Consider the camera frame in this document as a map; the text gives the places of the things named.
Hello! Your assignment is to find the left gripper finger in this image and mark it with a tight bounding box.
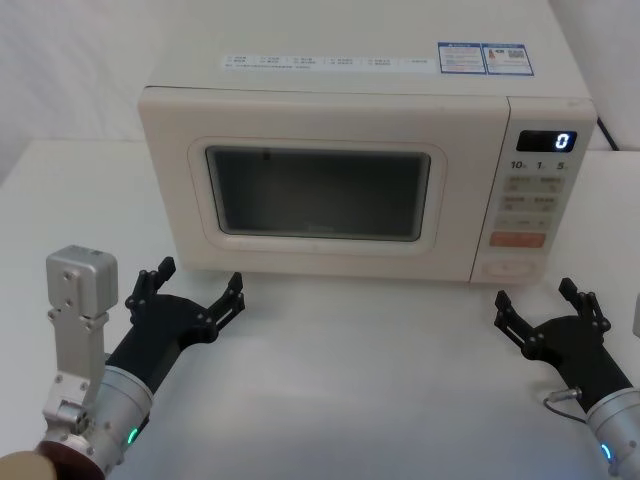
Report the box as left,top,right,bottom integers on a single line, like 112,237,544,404
196,271,247,347
124,255,177,326

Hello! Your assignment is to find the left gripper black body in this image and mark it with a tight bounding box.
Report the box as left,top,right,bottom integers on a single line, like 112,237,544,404
104,293,218,397

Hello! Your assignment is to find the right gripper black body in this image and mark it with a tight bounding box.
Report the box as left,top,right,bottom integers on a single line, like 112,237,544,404
523,314,640,412

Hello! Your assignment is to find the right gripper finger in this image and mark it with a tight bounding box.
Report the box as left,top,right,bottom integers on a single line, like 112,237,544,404
492,289,544,359
557,277,613,336

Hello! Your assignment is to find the oven control panel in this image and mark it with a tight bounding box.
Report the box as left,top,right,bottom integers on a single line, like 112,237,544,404
471,96,599,287

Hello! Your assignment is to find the white table cloth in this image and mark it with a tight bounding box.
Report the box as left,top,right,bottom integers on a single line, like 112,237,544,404
0,138,640,480

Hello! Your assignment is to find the cream microwave oven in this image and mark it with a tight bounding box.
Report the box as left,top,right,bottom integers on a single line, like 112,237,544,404
137,34,599,287

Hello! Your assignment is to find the white curtain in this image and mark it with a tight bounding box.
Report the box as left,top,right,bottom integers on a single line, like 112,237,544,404
0,0,640,151

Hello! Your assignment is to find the long white label strip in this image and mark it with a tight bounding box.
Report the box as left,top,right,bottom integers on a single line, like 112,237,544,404
220,53,432,71

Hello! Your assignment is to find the blue bordered label sticker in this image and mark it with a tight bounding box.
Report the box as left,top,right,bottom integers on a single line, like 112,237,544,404
436,41,530,78

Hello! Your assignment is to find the thin cable with silver plug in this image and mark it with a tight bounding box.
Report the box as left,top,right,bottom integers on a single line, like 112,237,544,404
541,386,592,427

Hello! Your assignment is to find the black power cable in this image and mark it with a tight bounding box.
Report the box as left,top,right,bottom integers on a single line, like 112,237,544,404
595,118,622,152

